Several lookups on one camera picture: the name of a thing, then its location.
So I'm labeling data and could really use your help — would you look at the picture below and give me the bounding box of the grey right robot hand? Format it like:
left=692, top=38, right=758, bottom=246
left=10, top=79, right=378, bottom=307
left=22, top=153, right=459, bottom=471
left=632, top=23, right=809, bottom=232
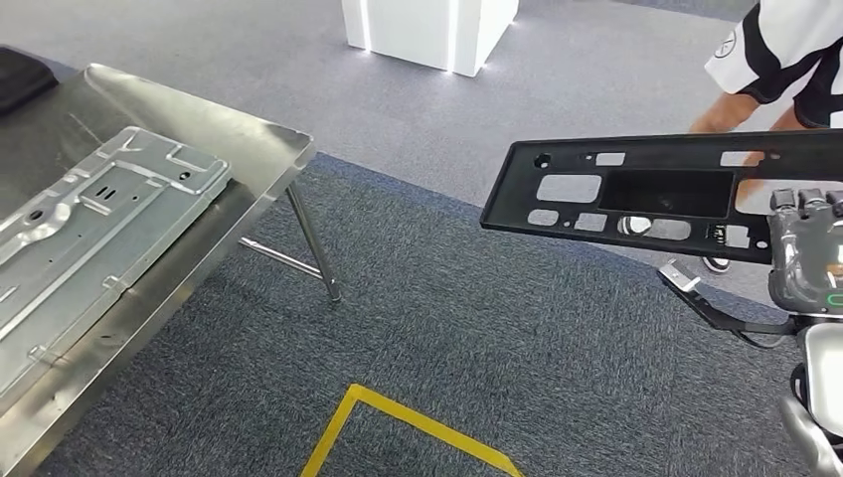
left=766, top=188, right=843, bottom=318

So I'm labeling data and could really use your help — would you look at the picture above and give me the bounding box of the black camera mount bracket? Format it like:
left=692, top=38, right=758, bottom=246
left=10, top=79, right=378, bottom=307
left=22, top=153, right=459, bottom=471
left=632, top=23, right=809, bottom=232
left=658, top=266, right=802, bottom=338

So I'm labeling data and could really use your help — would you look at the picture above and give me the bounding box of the stainless steel workbench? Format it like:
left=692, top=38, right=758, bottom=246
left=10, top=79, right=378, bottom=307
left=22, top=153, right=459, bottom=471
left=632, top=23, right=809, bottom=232
left=0, top=62, right=344, bottom=477

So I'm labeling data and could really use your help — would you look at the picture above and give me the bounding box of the black fabric item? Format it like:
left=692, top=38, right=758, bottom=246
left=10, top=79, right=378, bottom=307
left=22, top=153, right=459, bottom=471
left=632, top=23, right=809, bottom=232
left=0, top=46, right=62, bottom=119

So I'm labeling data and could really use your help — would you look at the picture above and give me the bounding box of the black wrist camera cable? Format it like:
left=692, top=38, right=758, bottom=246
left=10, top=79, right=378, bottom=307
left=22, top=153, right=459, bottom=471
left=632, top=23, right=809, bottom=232
left=729, top=327, right=793, bottom=352

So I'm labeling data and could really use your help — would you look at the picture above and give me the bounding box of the stamped sheet metal panel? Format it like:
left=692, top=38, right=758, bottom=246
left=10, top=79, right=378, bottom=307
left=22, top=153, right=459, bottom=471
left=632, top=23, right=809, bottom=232
left=0, top=125, right=234, bottom=400

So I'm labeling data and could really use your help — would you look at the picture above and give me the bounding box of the person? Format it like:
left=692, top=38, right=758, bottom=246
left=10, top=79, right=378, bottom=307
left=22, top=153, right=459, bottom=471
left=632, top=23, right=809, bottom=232
left=688, top=0, right=843, bottom=219

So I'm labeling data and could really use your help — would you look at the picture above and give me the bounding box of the black plastic bracket part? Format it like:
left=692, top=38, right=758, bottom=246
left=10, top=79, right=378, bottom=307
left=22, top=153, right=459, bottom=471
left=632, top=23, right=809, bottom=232
left=479, top=128, right=843, bottom=266

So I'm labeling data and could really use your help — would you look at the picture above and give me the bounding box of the white lit pedestal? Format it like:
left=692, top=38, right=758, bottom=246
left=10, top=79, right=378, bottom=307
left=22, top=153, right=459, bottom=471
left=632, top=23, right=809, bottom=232
left=340, top=0, right=521, bottom=79

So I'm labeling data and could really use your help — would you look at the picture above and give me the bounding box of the yellow floor tape square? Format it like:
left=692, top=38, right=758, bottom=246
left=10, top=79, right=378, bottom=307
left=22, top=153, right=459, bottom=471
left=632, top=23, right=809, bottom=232
left=299, top=383, right=526, bottom=477

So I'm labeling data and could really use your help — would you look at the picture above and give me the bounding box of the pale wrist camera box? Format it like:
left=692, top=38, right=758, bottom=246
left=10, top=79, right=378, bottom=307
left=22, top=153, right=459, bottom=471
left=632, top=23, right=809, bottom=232
left=658, top=258, right=704, bottom=295

